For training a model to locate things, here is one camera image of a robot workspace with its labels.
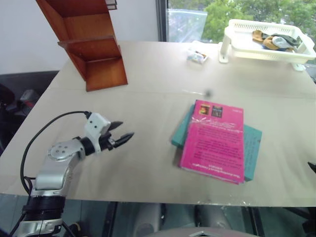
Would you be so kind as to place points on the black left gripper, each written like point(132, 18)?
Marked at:
point(106, 142)

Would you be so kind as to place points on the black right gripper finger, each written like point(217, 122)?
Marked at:
point(312, 167)

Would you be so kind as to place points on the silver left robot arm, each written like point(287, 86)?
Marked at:
point(53, 170)

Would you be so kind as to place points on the wooden shelf organizer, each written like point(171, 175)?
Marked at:
point(103, 74)

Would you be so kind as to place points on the teal book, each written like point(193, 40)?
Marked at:
point(251, 153)
point(180, 134)

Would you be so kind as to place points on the pink book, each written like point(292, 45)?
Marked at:
point(214, 148)

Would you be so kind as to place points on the black table leg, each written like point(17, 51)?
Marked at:
point(254, 219)
point(111, 218)

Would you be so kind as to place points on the grey rounded shape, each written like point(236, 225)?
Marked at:
point(146, 218)

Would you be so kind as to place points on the red and black device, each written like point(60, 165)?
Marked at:
point(28, 98)

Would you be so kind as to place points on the small clear plastic packet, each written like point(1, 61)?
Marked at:
point(197, 55)

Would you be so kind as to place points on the clear plastic zip bag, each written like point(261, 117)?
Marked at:
point(187, 24)

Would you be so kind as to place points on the light grey sock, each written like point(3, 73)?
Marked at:
point(280, 42)

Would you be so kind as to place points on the tan sock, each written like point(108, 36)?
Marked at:
point(269, 44)

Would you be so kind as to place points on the dark green sock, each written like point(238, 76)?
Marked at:
point(289, 38)

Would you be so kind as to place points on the white plastic basket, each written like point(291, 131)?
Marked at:
point(247, 53)

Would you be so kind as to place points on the mustard brown sock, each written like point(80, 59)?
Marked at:
point(258, 36)

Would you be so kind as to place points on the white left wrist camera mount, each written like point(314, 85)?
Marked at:
point(95, 126)

